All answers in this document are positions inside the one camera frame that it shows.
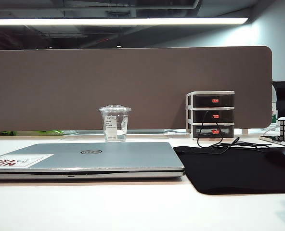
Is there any clear plastic cup with lid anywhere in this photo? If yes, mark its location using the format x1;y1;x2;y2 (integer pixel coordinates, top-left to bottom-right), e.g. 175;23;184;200
98;104;132;142

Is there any silver Dell laptop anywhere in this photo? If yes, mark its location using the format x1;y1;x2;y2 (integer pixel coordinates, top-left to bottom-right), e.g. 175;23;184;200
0;141;186;180

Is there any brown desk divider panel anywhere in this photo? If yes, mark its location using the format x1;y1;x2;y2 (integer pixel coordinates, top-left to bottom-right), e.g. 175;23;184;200
0;45;273;132

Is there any long ceiling light strip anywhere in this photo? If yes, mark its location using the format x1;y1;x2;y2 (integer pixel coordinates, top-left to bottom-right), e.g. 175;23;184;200
0;17;249;26

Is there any black mouse pad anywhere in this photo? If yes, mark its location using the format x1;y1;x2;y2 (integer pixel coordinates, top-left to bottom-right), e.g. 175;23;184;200
173;145;285;195

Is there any white red sticker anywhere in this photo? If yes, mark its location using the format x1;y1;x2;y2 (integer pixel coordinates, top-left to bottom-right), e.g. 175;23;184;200
0;154;54;168

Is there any white bottle with green label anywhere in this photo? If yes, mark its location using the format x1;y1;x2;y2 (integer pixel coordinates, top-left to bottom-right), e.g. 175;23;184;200
271;85;279;126

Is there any black computer mouse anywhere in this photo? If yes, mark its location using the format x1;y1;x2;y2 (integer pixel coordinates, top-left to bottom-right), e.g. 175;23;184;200
264;145;285;167

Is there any white drawer organizer frame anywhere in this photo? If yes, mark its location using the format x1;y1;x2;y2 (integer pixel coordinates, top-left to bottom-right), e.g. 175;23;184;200
185;90;235;141

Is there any grey desk cable cover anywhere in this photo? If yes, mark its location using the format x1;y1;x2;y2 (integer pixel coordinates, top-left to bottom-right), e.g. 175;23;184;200
60;134;170;140

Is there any black cable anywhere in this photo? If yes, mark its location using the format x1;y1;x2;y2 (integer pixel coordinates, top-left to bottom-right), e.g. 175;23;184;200
197;110;272;154

